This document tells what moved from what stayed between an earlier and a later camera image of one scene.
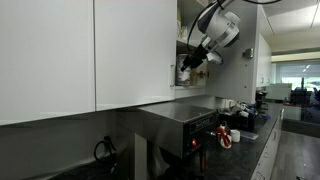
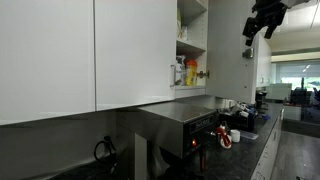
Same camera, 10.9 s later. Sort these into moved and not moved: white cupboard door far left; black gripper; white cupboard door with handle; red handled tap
Moved: black gripper
Not moved: white cupboard door with handle; white cupboard door far left; red handled tap
